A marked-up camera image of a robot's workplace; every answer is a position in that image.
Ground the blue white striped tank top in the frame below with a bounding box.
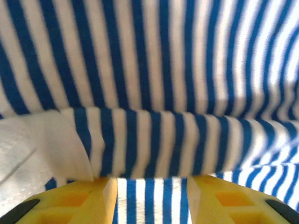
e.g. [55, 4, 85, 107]
[0, 0, 299, 224]

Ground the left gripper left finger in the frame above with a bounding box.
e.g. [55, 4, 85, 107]
[0, 177, 117, 224]

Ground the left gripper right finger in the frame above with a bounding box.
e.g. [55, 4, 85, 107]
[188, 176, 299, 224]

